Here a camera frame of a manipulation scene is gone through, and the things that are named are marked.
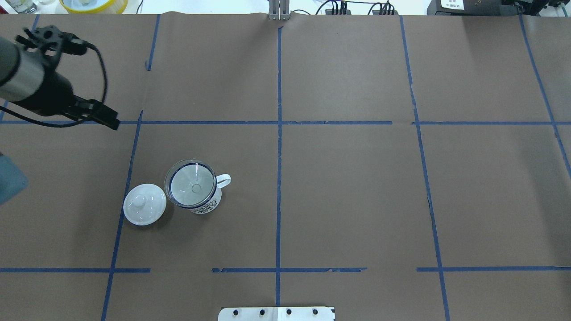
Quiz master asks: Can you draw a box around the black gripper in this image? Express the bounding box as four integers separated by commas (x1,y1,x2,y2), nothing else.
18,71,121,130

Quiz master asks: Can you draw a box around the white cup lid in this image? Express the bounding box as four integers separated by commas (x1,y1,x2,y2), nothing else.
123,184,167,226

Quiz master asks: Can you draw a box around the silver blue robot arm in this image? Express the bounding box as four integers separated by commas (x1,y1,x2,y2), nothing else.
1,31,120,130

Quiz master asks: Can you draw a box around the white enamel cup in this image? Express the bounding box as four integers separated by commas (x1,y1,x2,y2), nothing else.
165,160,232,215

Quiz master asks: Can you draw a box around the yellow tape roll with bowl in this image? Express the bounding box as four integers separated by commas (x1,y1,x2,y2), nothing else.
59,0,129,14

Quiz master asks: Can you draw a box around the clear black cap bottle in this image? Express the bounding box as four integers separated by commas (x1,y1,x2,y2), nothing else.
6,0,37,14

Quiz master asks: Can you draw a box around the black computer box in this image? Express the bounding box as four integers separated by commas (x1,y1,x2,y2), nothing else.
426,0,520,16

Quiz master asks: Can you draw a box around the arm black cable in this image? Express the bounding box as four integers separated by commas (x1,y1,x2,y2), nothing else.
0,41,108,129

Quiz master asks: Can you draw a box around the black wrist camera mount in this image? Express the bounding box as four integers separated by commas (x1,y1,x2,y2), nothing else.
15,25,90,70

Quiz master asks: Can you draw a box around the aluminium frame post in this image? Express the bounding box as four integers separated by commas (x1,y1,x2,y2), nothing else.
268,0,291,21

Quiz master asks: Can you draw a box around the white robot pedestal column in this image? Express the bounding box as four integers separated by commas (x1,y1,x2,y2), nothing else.
218,306,336,321

